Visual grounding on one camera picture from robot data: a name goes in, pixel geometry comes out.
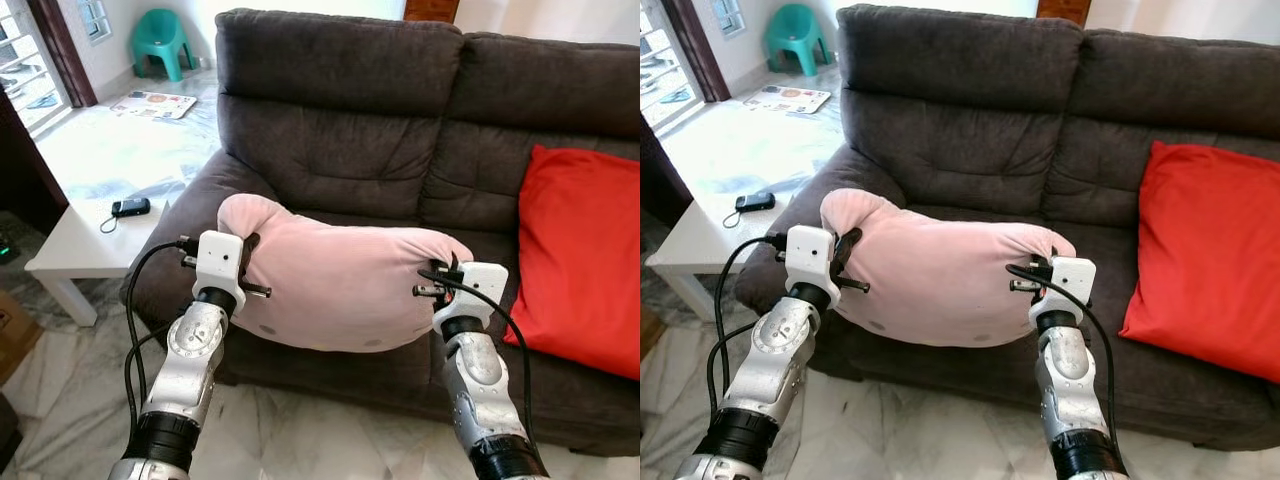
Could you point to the dark wooden door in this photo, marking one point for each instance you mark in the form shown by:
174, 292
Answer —
25, 170
650, 170

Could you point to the pink plush pillow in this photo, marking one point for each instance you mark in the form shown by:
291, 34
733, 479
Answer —
940, 280
340, 280

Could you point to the charger with green light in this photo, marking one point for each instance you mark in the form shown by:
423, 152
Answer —
4, 250

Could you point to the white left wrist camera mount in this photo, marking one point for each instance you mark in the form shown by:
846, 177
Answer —
220, 265
812, 260

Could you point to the teal plastic chair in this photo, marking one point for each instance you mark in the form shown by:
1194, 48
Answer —
797, 25
162, 30

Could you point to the metal door grille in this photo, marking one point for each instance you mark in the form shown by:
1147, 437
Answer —
658, 50
20, 50

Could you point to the white side table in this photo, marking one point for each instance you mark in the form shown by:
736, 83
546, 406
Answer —
700, 245
80, 250

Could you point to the white louvre window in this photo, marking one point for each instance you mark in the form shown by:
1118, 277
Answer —
94, 18
728, 15

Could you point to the red pillow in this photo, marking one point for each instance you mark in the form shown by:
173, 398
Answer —
1210, 260
580, 260

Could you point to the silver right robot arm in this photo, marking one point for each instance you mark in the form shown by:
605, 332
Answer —
1065, 380
478, 380

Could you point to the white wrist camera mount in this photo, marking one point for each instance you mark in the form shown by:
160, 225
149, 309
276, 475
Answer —
812, 260
1070, 285
485, 290
220, 265

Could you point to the colourful play mat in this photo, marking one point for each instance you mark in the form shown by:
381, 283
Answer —
790, 98
155, 104

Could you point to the dark grey fabric sofa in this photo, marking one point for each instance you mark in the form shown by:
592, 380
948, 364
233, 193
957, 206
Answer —
960, 130
340, 120

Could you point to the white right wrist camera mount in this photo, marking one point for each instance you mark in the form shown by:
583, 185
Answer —
1070, 285
485, 290

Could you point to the brown cardboard box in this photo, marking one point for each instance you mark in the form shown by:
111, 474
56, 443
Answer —
650, 330
18, 335

